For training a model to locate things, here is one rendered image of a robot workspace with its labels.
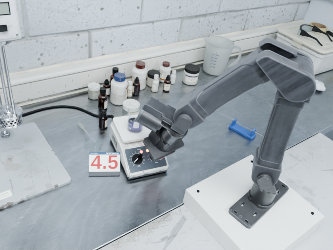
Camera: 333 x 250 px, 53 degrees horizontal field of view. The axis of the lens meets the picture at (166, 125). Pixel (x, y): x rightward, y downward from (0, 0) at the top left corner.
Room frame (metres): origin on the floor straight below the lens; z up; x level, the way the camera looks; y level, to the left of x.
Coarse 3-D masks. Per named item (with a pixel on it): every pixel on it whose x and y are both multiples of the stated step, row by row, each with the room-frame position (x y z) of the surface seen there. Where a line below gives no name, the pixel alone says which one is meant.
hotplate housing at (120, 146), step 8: (112, 128) 0.81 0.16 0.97; (112, 136) 0.80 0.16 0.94; (120, 144) 0.74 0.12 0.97; (128, 144) 0.74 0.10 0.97; (136, 144) 0.75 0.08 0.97; (120, 152) 0.73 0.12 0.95; (120, 160) 0.72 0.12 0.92; (128, 168) 0.67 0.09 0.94; (160, 168) 0.71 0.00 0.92; (128, 176) 0.66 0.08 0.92; (136, 176) 0.67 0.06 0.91
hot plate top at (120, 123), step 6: (114, 120) 0.82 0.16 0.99; (120, 120) 0.83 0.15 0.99; (126, 120) 0.83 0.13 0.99; (120, 126) 0.79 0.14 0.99; (126, 126) 0.80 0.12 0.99; (144, 126) 0.81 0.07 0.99; (120, 132) 0.77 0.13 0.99; (126, 132) 0.77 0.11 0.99; (144, 132) 0.79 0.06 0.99; (126, 138) 0.74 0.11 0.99; (132, 138) 0.75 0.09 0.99; (138, 138) 0.75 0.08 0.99
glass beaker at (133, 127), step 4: (128, 108) 0.80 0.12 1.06; (132, 108) 0.81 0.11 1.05; (136, 108) 0.82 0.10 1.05; (140, 108) 0.82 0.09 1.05; (128, 112) 0.78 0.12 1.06; (132, 112) 0.81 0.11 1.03; (136, 112) 0.82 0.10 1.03; (128, 116) 0.78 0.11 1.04; (132, 116) 0.77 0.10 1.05; (136, 116) 0.77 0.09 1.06; (128, 120) 0.78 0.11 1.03; (132, 120) 0.77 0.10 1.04; (128, 124) 0.78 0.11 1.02; (132, 124) 0.77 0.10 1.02; (136, 124) 0.77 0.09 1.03; (140, 124) 0.78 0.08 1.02; (128, 128) 0.78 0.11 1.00; (132, 128) 0.77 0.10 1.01; (136, 128) 0.77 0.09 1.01; (140, 128) 0.78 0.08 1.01; (132, 132) 0.77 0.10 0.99; (136, 132) 0.77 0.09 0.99
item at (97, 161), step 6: (90, 156) 0.70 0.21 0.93; (96, 156) 0.70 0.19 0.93; (102, 156) 0.71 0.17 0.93; (108, 156) 0.71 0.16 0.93; (114, 156) 0.72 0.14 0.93; (90, 162) 0.69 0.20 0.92; (96, 162) 0.69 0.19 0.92; (102, 162) 0.70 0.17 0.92; (108, 162) 0.70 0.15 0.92; (114, 162) 0.70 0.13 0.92; (90, 168) 0.67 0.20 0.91; (96, 168) 0.68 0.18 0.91; (102, 168) 0.68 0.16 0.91; (108, 168) 0.69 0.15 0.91; (114, 168) 0.69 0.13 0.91
